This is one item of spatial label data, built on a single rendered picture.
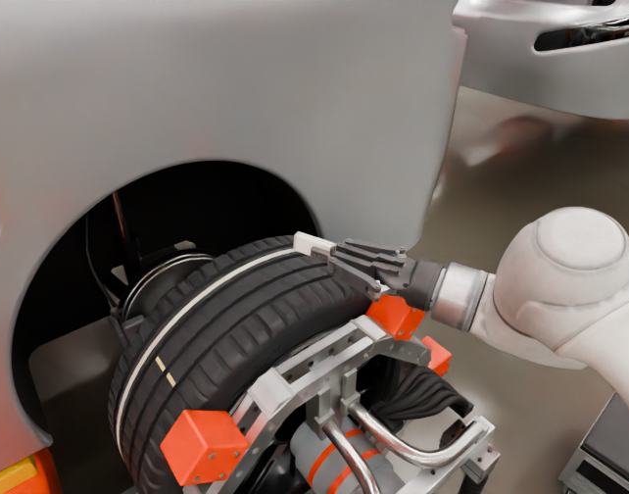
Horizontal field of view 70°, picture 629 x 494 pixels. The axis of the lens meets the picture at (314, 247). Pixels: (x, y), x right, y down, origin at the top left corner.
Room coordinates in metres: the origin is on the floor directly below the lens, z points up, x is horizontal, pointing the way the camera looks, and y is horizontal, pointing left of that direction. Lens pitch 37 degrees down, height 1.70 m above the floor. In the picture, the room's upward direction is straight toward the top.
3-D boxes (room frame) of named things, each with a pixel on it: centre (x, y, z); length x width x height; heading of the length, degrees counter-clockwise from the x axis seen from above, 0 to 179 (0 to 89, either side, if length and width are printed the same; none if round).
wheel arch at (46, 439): (0.90, 0.38, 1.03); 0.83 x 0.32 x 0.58; 128
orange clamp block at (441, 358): (0.68, -0.26, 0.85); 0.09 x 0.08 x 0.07; 128
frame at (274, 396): (0.48, -0.02, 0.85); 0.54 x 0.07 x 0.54; 128
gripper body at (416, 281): (0.51, -0.14, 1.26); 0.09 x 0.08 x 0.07; 63
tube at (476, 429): (0.45, -0.17, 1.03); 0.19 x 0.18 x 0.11; 38
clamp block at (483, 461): (0.43, -0.28, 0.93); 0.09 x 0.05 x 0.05; 38
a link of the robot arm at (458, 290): (0.47, -0.20, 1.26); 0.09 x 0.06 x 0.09; 153
